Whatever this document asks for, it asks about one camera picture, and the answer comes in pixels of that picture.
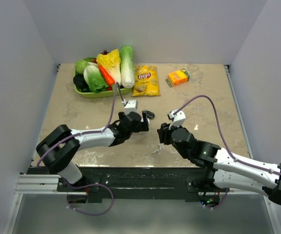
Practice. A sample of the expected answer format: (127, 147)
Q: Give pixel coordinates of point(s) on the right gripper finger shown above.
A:
(163, 136)
(166, 126)

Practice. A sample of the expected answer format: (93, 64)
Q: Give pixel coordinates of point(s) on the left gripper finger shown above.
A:
(146, 116)
(144, 126)

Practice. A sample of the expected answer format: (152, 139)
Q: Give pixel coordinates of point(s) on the round green cabbage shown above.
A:
(80, 66)

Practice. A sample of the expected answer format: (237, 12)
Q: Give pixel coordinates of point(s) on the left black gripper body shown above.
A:
(136, 130)

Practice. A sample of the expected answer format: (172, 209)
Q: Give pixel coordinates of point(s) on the orange toy carrot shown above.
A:
(107, 77)

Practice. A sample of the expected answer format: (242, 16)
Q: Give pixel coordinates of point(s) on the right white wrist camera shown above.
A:
(177, 118)

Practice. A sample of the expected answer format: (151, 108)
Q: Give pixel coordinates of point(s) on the dark green toy vegetable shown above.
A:
(80, 83)

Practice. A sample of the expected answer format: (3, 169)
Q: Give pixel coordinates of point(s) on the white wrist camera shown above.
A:
(177, 118)
(130, 106)

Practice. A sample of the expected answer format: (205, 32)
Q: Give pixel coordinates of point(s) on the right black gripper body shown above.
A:
(169, 131)

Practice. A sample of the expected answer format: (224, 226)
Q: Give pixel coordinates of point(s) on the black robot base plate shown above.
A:
(189, 184)

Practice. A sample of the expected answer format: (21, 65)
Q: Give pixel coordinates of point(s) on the green plastic vegetable tray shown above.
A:
(103, 94)

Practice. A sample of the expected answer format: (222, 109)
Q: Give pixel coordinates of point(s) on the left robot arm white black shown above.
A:
(57, 150)

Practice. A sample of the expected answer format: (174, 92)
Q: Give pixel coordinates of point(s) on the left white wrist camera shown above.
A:
(130, 106)

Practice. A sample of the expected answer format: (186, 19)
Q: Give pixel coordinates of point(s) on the tall green napa cabbage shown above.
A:
(127, 67)

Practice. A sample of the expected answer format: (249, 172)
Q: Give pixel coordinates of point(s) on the green white bok choy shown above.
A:
(94, 79)

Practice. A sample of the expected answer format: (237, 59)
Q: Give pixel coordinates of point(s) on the yellow Lays chips bag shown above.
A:
(146, 81)

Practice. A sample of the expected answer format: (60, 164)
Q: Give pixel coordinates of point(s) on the yellow toy cabbage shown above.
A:
(111, 62)

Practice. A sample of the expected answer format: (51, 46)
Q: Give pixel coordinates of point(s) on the orange green carton box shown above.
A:
(178, 77)

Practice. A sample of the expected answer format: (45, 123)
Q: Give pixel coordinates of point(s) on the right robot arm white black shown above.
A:
(224, 170)

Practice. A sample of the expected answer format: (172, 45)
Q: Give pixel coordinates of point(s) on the black earbud charging case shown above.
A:
(151, 114)

